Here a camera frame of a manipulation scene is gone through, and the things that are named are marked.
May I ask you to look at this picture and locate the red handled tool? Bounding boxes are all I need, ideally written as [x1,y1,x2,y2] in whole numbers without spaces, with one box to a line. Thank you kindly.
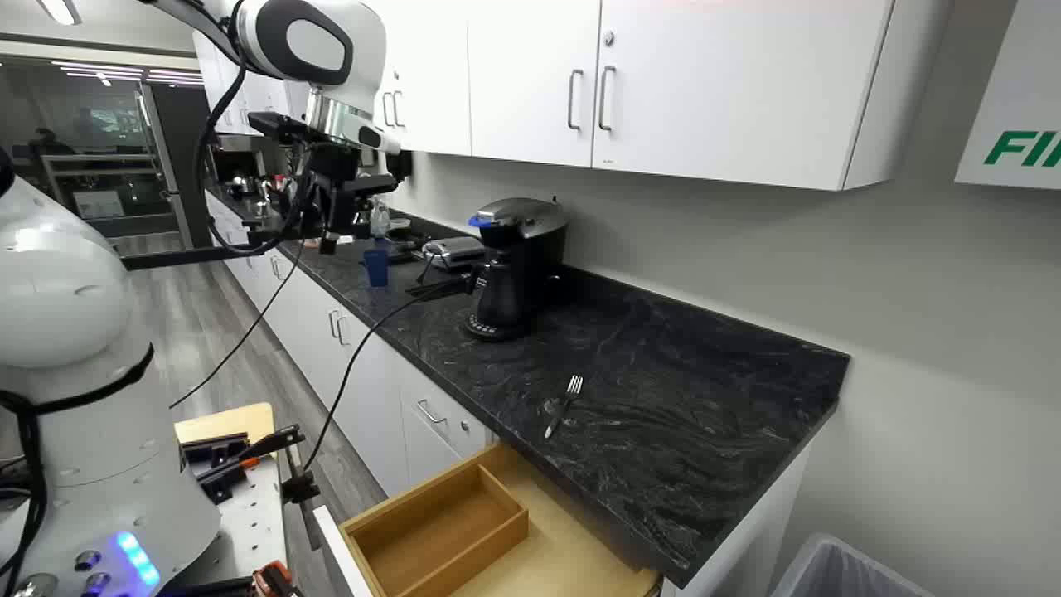
[250,558,297,597]

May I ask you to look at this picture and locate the black clamp tool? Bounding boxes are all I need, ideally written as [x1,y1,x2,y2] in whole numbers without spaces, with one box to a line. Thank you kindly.
[178,426,308,504]

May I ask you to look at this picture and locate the thin black cable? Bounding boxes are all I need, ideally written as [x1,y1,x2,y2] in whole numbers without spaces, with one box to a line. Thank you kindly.
[297,289,425,480]
[168,254,304,411]

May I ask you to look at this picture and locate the ceiling light fixture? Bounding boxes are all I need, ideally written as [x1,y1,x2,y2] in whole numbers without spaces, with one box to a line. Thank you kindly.
[35,0,84,29]

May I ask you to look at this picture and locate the trash bin with clear bag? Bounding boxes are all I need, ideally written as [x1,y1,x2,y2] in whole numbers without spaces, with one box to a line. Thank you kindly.
[768,530,939,597]

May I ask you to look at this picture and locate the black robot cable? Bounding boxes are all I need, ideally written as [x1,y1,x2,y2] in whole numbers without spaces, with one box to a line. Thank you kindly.
[192,62,253,229]

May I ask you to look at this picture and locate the black gooseneck electric kettle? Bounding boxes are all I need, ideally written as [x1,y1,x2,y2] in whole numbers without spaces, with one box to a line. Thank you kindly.
[460,247,534,336]

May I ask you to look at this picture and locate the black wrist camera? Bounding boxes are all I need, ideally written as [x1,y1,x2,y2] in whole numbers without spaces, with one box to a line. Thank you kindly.
[245,107,333,148]

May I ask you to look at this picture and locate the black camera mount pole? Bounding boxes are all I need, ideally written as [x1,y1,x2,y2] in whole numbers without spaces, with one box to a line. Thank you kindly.
[117,226,297,276]

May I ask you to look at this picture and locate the silver metal fork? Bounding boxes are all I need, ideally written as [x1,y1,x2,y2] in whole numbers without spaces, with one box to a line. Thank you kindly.
[536,371,589,444]

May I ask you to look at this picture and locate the black and silver coffee machine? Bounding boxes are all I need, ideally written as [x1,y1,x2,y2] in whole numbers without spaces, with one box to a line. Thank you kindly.
[466,195,573,336]

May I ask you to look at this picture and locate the wooden drawer organizer box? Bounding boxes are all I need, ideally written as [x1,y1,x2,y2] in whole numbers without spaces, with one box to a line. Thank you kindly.
[342,458,534,597]

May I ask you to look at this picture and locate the white perforated robot table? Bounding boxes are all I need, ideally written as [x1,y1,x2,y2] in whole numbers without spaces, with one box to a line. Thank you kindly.
[163,442,292,592]

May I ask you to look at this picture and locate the open wooden drawer white front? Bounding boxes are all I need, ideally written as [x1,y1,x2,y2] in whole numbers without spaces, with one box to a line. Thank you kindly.
[310,442,663,597]

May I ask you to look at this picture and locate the small black cable clip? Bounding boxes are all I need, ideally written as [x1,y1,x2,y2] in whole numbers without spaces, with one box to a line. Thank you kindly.
[278,470,325,511]

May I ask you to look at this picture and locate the light wooden block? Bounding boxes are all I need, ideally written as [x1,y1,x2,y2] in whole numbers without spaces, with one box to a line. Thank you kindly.
[171,402,278,448]

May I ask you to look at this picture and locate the black kettle base with buttons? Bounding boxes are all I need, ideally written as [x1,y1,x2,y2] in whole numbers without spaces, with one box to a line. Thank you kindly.
[459,313,529,347]

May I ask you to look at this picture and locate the small blue bottle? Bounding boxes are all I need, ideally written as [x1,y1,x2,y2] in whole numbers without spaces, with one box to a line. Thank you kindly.
[361,235,394,291]

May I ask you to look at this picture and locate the white first aid box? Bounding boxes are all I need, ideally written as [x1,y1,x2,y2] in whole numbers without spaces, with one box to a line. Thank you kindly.
[951,0,1061,194]

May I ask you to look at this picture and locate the silver cabinet door handle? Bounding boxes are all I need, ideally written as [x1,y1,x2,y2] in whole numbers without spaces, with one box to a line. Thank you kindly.
[594,62,621,138]
[565,67,587,138]

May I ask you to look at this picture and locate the white base cabinets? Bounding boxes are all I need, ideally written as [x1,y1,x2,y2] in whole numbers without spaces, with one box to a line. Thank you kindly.
[201,190,504,501]

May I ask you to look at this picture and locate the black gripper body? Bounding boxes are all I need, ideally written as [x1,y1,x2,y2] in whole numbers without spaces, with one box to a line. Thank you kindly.
[292,140,400,226]

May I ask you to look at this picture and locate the white wall cabinet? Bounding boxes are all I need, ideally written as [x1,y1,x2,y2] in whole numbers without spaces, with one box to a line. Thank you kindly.
[192,0,954,195]

